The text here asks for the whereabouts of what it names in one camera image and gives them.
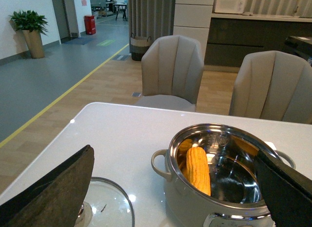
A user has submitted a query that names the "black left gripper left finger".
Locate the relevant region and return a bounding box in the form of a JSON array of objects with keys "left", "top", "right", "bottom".
[{"left": 0, "top": 145, "right": 95, "bottom": 227}]

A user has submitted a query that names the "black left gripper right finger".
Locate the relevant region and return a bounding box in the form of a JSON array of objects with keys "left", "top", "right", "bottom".
[{"left": 254, "top": 150, "right": 312, "bottom": 227}]

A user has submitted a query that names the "glass pot lid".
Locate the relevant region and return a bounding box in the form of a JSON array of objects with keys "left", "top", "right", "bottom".
[{"left": 75, "top": 177, "right": 135, "bottom": 227}]

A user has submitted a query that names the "yellow corn cob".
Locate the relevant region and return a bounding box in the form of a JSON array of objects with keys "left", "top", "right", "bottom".
[{"left": 186, "top": 147, "right": 211, "bottom": 196}]

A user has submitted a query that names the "beige electric cooking pot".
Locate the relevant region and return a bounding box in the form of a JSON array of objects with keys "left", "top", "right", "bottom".
[{"left": 154, "top": 123, "right": 295, "bottom": 227}]

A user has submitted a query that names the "white coaster pad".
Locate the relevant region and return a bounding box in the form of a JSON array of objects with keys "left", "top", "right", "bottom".
[{"left": 265, "top": 142, "right": 277, "bottom": 150}]

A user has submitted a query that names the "right beige upholstered chair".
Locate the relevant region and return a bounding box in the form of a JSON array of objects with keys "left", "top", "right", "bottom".
[{"left": 229, "top": 50, "right": 312, "bottom": 124}]

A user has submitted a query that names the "beige upholstered chair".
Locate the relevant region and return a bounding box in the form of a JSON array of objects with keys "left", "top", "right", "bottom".
[
  {"left": 135, "top": 35, "right": 204, "bottom": 112},
  {"left": 229, "top": 50, "right": 312, "bottom": 124}
]

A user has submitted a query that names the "black appliance at right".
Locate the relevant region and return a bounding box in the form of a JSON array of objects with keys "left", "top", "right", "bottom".
[{"left": 284, "top": 36, "right": 312, "bottom": 65}]

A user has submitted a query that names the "dark kitchen counter cabinet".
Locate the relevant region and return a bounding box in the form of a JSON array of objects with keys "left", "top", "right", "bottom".
[{"left": 204, "top": 17, "right": 312, "bottom": 67}]

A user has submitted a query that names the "left beige upholstered chair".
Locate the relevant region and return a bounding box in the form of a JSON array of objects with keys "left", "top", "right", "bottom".
[{"left": 135, "top": 35, "right": 204, "bottom": 112}]

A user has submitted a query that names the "woven storage basket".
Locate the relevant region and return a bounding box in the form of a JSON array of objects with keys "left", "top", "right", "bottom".
[{"left": 130, "top": 33, "right": 152, "bottom": 61}]

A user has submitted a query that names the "green potted plant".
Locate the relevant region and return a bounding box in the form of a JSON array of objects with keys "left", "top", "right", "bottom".
[{"left": 10, "top": 10, "right": 48, "bottom": 59}]

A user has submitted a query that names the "red cabinet box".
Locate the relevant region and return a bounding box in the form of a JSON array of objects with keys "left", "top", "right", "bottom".
[{"left": 84, "top": 15, "right": 96, "bottom": 35}]

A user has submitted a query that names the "white microwave oven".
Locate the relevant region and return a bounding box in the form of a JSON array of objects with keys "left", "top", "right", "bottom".
[{"left": 214, "top": 0, "right": 246, "bottom": 14}]

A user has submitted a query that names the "distant dark table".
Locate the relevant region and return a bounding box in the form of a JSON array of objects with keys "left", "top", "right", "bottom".
[{"left": 114, "top": 3, "right": 128, "bottom": 21}]

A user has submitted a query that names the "grey pleated curtain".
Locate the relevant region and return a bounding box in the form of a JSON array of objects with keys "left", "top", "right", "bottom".
[{"left": 128, "top": 0, "right": 176, "bottom": 41}]

